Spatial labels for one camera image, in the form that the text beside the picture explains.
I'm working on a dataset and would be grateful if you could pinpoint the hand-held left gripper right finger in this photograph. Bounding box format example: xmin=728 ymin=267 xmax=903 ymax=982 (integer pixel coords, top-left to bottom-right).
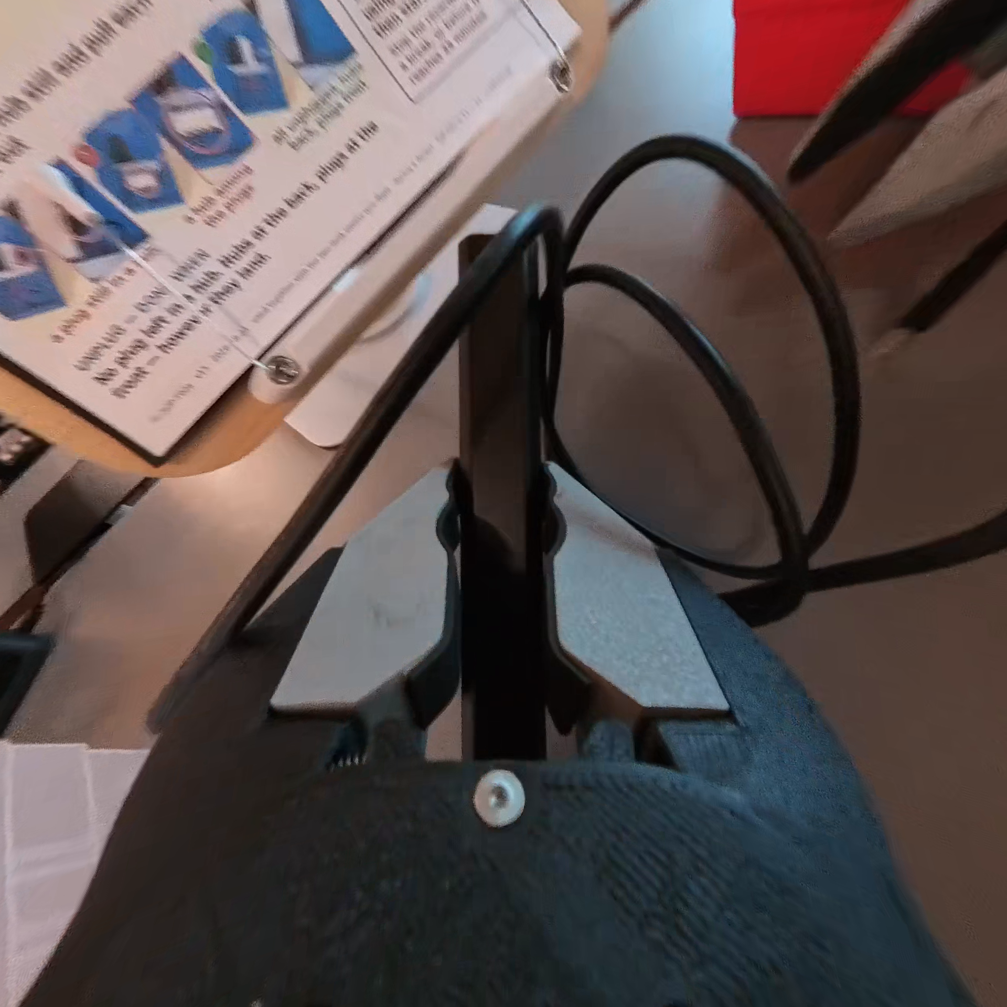
xmin=544 ymin=461 xmax=731 ymax=733

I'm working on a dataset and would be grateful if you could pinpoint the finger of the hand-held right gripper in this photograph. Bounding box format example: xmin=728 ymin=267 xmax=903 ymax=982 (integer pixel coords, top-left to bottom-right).
xmin=787 ymin=0 xmax=1007 ymax=182
xmin=830 ymin=74 xmax=1007 ymax=333

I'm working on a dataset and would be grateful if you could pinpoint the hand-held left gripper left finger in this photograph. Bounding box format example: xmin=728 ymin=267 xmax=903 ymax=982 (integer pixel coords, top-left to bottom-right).
xmin=270 ymin=463 xmax=463 ymax=733

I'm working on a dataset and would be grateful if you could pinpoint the red plastic bin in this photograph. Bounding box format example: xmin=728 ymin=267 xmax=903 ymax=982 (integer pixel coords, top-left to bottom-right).
xmin=732 ymin=0 xmax=972 ymax=119

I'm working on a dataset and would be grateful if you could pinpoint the black usb cable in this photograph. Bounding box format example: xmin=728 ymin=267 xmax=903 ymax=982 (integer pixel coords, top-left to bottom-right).
xmin=148 ymin=206 xmax=567 ymax=733

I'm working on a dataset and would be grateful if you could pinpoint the black usb hub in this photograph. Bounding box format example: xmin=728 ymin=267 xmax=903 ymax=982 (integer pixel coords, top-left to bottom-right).
xmin=458 ymin=232 xmax=549 ymax=763

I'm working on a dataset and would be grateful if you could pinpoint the thick black cable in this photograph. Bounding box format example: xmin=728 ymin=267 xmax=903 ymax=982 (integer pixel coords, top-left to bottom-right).
xmin=547 ymin=136 xmax=1007 ymax=626

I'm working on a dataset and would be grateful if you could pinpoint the clear plastic bin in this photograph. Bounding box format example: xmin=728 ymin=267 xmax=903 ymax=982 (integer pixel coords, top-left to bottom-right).
xmin=0 ymin=740 xmax=151 ymax=1007

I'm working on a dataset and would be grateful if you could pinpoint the wooden document stand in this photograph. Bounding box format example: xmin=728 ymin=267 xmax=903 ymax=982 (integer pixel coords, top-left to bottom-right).
xmin=0 ymin=0 xmax=610 ymax=477

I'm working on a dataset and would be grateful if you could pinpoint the printed instruction sheet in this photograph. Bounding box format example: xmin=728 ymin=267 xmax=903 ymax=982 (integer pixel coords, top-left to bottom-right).
xmin=0 ymin=0 xmax=583 ymax=461

